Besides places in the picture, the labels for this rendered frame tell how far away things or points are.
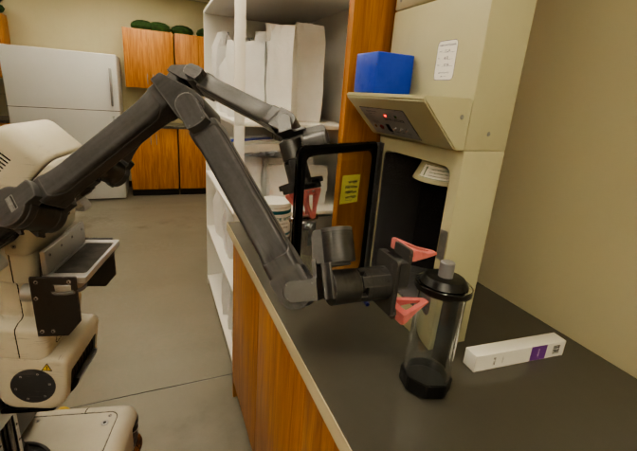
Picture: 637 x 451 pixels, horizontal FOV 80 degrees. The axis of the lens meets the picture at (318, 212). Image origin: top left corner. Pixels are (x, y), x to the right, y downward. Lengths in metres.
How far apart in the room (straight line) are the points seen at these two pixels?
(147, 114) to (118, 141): 0.08
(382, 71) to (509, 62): 0.26
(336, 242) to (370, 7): 0.69
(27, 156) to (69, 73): 4.52
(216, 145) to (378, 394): 0.57
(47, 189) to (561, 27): 1.27
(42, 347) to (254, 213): 0.75
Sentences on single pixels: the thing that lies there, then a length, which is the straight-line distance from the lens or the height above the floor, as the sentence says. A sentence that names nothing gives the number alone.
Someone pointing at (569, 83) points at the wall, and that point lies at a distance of 1.23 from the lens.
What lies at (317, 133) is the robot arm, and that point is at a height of 1.41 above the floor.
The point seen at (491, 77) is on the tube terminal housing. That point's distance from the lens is 0.85.
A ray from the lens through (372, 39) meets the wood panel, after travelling 1.11.
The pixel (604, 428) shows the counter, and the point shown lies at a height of 0.94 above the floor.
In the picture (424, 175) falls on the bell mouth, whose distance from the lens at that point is 0.95.
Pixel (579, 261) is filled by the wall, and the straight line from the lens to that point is 1.21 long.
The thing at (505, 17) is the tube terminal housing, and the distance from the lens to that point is 0.87.
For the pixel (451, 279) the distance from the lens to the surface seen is 0.77.
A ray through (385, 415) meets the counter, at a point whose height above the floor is 0.94.
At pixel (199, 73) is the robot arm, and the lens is 1.22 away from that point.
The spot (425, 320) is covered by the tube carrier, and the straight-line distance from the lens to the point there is 0.77.
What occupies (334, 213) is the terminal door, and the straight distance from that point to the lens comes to 0.97.
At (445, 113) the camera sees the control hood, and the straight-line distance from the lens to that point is 0.78.
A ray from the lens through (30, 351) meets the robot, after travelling 1.25.
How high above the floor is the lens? 1.49
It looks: 17 degrees down
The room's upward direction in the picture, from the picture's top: 4 degrees clockwise
